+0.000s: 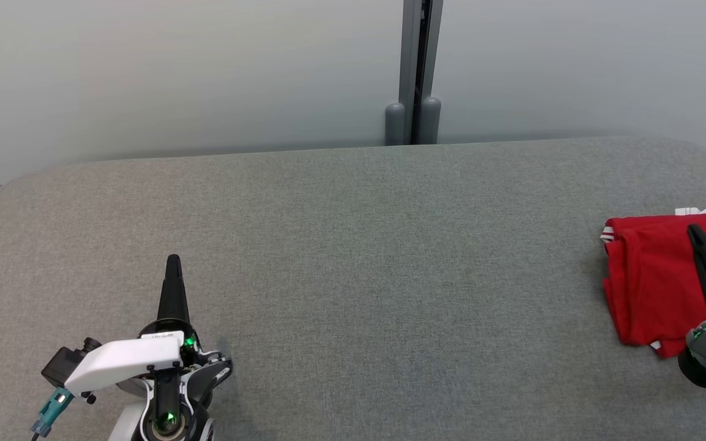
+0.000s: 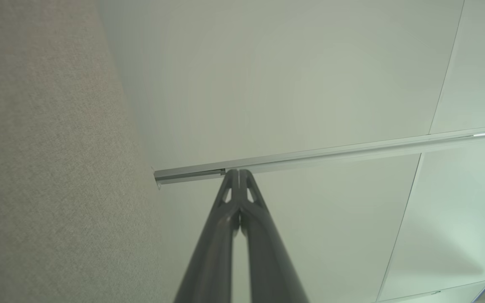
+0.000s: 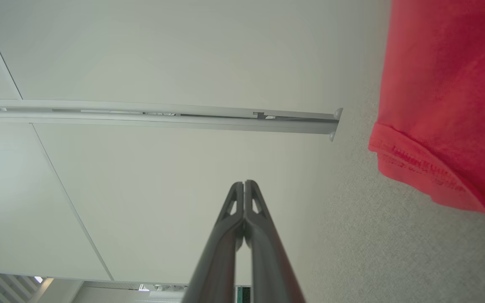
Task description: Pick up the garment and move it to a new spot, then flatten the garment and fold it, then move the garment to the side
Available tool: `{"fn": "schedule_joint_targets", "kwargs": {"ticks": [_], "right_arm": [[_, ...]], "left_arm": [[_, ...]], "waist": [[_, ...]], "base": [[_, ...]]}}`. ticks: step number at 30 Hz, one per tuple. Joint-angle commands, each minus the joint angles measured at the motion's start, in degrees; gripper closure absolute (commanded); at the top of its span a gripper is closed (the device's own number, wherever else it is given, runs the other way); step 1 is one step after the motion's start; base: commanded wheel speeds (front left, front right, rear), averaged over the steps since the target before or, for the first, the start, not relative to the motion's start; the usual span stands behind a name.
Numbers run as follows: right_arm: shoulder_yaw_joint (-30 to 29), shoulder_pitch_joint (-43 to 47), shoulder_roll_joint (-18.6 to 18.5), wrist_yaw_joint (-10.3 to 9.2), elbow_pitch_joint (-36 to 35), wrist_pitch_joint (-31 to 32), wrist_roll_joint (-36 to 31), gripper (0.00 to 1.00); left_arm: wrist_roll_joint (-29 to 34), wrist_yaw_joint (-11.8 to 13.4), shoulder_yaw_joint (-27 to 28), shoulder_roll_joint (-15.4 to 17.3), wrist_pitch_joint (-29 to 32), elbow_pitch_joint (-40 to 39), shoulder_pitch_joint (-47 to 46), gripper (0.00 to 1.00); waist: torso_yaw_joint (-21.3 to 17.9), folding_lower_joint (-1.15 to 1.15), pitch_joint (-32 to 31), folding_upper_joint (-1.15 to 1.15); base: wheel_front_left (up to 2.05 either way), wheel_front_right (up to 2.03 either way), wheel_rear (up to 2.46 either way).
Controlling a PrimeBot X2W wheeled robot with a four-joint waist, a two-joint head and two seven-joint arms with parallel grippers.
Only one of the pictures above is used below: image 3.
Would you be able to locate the grey partition post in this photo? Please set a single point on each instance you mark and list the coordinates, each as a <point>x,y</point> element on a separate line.
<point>141,120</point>

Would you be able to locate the red jersey with white sleeves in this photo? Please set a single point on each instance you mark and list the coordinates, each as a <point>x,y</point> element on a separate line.
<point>449,105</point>

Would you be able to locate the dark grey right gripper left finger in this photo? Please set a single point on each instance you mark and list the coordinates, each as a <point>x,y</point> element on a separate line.
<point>217,269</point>

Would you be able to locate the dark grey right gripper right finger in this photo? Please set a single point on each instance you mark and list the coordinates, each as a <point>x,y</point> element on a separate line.
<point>272,269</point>

